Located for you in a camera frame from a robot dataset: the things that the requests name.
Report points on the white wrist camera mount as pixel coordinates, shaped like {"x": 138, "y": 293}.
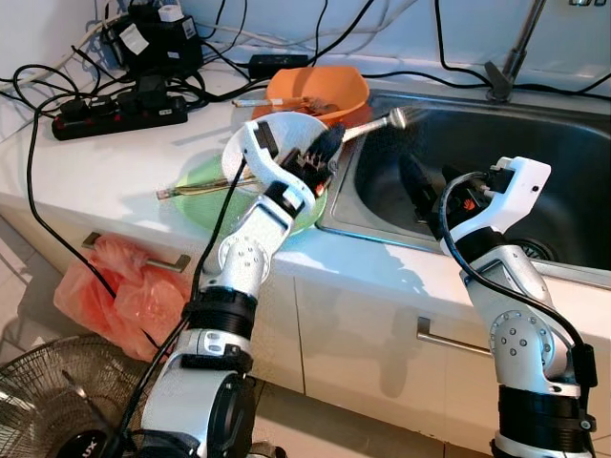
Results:
{"x": 277, "y": 183}
{"x": 520, "y": 186}

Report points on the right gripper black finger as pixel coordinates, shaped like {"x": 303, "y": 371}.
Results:
{"x": 412, "y": 179}
{"x": 435, "y": 208}

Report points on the red plastic bag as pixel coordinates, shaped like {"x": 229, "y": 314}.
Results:
{"x": 115, "y": 296}

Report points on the white kitchen cabinet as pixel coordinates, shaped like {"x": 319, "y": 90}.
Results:
{"x": 363, "y": 334}

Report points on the light green plate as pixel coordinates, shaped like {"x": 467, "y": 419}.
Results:
{"x": 205, "y": 212}

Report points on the black power strip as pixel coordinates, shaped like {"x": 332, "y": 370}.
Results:
{"x": 115, "y": 119}

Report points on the orange plate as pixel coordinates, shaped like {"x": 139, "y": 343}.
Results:
{"x": 339, "y": 120}

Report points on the black charger with white label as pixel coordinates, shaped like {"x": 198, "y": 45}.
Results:
{"x": 158, "y": 43}

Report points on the stainless steel sink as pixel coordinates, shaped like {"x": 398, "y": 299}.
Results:
{"x": 535, "y": 172}

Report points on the orange plastic bowl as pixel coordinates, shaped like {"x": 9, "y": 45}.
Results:
{"x": 339, "y": 84}

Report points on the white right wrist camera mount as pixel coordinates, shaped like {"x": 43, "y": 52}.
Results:
{"x": 520, "y": 186}

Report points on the metal fork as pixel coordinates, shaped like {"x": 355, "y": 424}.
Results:
{"x": 382, "y": 122}

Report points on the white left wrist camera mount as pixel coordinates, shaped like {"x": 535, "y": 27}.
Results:
{"x": 277, "y": 183}

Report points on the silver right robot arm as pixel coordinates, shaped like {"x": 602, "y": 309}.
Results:
{"x": 520, "y": 329}

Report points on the grey metal faucet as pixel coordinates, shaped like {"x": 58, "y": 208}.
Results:
{"x": 516, "y": 57}

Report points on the white bowl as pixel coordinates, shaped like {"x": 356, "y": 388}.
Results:
{"x": 291, "y": 129}

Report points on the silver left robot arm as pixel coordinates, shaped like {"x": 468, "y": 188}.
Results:
{"x": 243, "y": 258}

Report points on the small black adapter brick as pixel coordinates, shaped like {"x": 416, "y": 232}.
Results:
{"x": 277, "y": 65}

